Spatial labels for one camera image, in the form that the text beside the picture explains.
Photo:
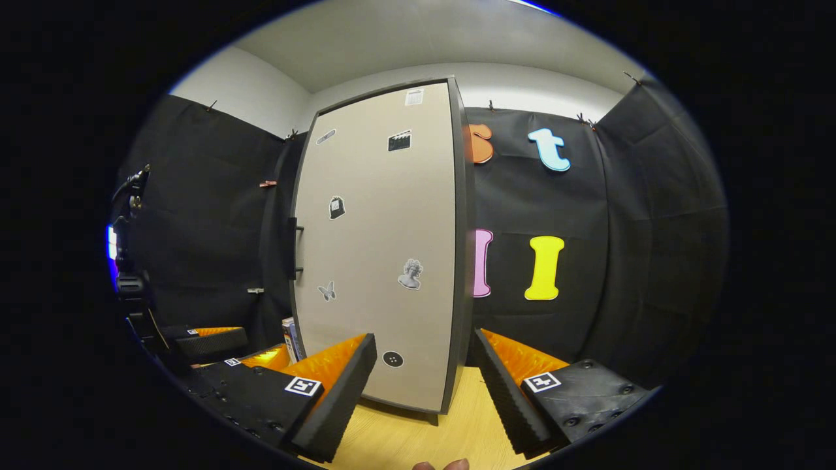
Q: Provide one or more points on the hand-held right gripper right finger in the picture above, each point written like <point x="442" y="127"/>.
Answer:
<point x="503" y="391"/>

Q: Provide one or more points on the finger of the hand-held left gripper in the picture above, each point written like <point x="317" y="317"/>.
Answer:
<point x="268" y="358"/>
<point x="209" y="344"/>

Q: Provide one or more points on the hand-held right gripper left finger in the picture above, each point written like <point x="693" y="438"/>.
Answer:
<point x="346" y="385"/>

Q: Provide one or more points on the grey cabinet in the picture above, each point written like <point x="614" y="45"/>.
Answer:
<point x="465" y="261"/>

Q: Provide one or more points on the blue-grey book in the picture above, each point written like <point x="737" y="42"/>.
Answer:
<point x="291" y="343"/>

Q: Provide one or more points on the black backdrop cloth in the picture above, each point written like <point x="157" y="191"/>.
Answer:
<point x="620" y="261"/>

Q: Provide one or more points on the long ceiling light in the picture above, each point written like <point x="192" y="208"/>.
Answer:
<point x="532" y="5"/>

